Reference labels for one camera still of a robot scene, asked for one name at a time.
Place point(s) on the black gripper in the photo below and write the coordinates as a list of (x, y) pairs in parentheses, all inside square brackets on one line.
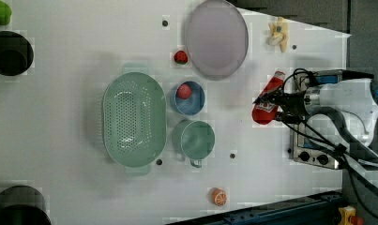
[(291, 108)]

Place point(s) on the red ketchup bottle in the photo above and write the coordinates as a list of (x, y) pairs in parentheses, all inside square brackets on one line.
[(264, 110)]

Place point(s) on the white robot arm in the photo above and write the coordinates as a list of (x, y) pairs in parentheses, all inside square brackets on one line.
[(338, 117)]

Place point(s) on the peeled banana toy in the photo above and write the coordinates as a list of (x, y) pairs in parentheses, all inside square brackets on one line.
[(278, 34)]

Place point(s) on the round lilac plate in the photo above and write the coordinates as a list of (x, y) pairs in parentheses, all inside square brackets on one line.
[(217, 39)]

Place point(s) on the blue bowl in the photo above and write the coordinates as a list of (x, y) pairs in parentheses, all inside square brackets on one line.
[(193, 105)]

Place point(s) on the green mug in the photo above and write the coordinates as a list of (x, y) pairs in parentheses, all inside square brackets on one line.
[(195, 140)]

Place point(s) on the red ball in bowl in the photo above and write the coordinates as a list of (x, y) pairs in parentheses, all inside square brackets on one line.
[(184, 91)]

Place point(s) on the orange slice toy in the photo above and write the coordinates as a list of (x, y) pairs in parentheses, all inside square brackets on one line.
[(219, 197)]

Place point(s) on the yellow red emergency button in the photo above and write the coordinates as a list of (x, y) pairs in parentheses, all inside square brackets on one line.
[(348, 216)]

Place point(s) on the small red strawberry toy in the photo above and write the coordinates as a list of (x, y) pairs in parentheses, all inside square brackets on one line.
[(181, 58)]

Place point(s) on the green colander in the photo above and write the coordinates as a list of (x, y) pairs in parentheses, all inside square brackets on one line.
[(134, 119)]

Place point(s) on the black cylinder stand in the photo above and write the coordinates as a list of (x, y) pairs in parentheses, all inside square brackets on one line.
[(23, 205), (16, 54)]

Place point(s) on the black cylinder stand lower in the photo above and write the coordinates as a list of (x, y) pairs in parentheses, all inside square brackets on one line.
[(23, 205)]

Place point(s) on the green marker object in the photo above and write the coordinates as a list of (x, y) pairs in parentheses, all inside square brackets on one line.
[(5, 13)]

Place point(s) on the blue metal frame rail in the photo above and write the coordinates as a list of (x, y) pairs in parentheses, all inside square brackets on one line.
[(317, 209)]

